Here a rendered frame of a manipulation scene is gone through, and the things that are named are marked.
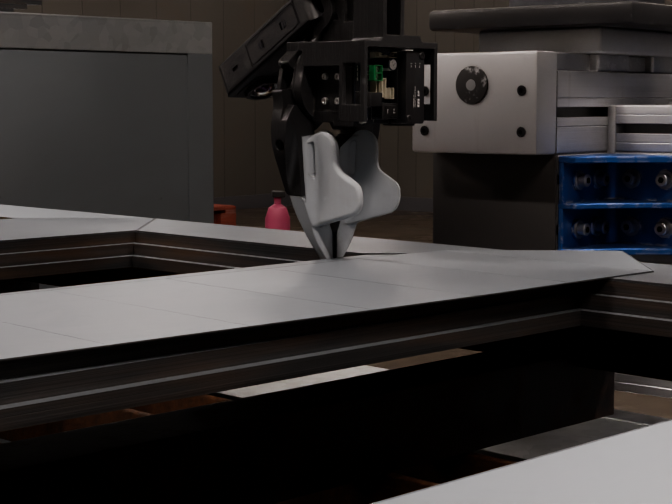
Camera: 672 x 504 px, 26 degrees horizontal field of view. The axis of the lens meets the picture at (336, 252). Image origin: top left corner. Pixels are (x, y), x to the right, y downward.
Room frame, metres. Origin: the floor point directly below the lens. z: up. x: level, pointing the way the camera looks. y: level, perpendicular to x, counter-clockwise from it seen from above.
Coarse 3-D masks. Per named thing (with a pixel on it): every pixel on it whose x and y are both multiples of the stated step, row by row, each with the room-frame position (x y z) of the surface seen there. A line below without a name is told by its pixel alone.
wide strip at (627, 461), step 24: (624, 432) 0.46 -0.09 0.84; (648, 432) 0.46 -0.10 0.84; (552, 456) 0.43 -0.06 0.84; (576, 456) 0.43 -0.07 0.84; (600, 456) 0.43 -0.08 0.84; (624, 456) 0.43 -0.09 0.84; (648, 456) 0.43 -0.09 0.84; (456, 480) 0.40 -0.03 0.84; (480, 480) 0.40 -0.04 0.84; (504, 480) 0.40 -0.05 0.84; (528, 480) 0.40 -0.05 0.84; (552, 480) 0.40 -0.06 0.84; (576, 480) 0.40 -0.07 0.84; (600, 480) 0.40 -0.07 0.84; (624, 480) 0.40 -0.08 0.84; (648, 480) 0.40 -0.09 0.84
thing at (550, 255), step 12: (468, 252) 1.01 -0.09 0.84; (480, 252) 1.01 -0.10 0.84; (492, 252) 1.01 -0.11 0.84; (504, 252) 1.02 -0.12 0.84; (516, 252) 1.02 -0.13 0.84; (528, 252) 1.02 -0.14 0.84; (540, 252) 1.02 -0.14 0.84; (552, 252) 1.02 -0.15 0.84; (564, 252) 1.02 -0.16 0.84; (576, 252) 1.02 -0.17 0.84; (588, 264) 0.94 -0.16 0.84; (600, 264) 0.94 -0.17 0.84; (612, 264) 0.94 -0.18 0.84; (624, 264) 0.94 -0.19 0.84; (636, 264) 0.94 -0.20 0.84
